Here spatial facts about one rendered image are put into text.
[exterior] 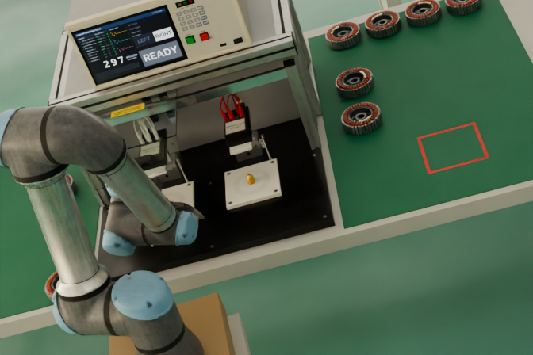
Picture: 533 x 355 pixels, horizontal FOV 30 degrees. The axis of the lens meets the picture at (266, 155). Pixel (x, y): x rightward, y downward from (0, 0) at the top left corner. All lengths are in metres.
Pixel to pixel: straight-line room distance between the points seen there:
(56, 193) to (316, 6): 3.09
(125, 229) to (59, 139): 0.41
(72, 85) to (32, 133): 0.80
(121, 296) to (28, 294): 0.67
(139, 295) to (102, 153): 0.33
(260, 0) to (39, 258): 0.94
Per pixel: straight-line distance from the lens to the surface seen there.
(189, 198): 2.72
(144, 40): 2.59
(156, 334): 2.13
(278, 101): 2.84
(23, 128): 1.98
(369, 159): 2.69
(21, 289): 2.77
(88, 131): 1.93
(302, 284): 3.48
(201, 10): 2.54
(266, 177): 2.69
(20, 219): 3.01
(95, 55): 2.62
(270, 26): 2.65
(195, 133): 2.90
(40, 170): 2.00
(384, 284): 3.39
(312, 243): 2.50
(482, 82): 2.87
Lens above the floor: 2.42
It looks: 36 degrees down
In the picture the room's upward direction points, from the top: 20 degrees counter-clockwise
